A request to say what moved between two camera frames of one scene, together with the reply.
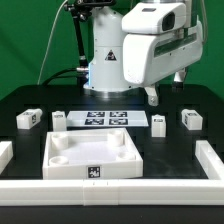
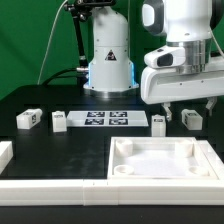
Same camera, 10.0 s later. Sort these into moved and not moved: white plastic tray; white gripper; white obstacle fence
Moved: white gripper; white plastic tray
Not moved: white obstacle fence
